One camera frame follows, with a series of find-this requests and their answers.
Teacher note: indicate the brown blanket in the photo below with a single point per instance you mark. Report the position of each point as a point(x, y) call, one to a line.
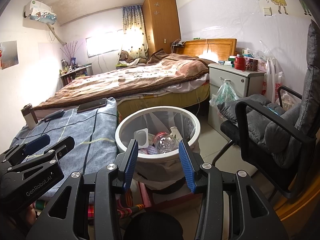
point(140, 80)

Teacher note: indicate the wooden bed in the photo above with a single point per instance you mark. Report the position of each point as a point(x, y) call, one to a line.
point(215, 47)

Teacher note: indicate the white round waste bin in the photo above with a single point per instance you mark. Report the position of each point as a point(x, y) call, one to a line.
point(157, 160)

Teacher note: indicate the white yogurt cup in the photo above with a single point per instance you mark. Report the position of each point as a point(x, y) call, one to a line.
point(141, 136)

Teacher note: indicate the green plastic bag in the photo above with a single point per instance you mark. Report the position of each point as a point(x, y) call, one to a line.
point(226, 92)

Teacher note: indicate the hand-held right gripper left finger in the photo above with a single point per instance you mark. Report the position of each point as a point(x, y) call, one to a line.
point(130, 165)

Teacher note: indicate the pale foam fruit net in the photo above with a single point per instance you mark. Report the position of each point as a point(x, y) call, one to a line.
point(147, 150)

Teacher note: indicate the black glasses case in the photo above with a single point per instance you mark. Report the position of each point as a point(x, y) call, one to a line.
point(53, 115)

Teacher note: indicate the black smartphone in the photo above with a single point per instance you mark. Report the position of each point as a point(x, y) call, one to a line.
point(92, 105)

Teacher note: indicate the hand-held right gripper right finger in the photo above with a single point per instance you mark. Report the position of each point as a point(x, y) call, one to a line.
point(187, 167)

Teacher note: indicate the white wall switch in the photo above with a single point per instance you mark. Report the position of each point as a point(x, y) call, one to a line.
point(268, 11)

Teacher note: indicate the person's left hand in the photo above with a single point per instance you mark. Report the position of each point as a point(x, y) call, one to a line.
point(30, 215)

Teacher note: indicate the patterned paper cup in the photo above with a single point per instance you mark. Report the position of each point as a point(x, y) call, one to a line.
point(175, 132)

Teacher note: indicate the wall air conditioner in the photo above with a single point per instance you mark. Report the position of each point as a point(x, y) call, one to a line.
point(40, 12)

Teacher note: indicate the colourful striped cloth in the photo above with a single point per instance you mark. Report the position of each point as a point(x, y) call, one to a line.
point(128, 200)

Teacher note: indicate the power strip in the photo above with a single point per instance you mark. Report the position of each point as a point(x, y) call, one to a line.
point(178, 43)

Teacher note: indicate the wall poster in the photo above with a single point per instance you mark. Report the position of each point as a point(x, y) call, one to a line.
point(8, 55)

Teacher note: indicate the red jar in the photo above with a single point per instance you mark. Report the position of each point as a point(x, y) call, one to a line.
point(240, 62)

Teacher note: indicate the wooden wardrobe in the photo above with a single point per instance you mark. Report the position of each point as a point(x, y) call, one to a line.
point(161, 22)

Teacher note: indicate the teddy bear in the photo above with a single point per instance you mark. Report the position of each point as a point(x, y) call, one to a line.
point(127, 57)

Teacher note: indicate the white plastic bag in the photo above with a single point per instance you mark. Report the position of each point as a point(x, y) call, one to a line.
point(271, 80)

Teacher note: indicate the clear bottle with red label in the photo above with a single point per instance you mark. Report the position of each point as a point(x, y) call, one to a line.
point(166, 142)

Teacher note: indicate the white nightstand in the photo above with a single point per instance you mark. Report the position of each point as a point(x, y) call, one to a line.
point(232, 90)

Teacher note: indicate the clear bin liner bag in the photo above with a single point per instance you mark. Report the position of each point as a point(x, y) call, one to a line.
point(162, 120)

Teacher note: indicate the decorative branches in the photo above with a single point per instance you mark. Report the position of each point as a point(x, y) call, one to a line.
point(71, 51)

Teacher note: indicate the window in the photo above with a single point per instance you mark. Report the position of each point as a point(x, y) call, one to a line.
point(105, 43)

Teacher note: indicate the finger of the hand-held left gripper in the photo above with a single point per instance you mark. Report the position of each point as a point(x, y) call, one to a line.
point(60, 147)
point(35, 142)

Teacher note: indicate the pink patterned box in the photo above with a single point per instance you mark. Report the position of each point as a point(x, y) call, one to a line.
point(252, 63)

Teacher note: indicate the cluttered shelf desk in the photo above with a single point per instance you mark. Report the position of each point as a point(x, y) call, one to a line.
point(75, 75)

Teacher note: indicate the brown and cream mug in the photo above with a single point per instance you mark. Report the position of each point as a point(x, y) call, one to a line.
point(30, 116)

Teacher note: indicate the grey cushioned chair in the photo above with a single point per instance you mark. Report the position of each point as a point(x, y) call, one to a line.
point(287, 130)

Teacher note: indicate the patterned curtain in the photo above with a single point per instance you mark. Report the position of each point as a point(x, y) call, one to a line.
point(133, 32)

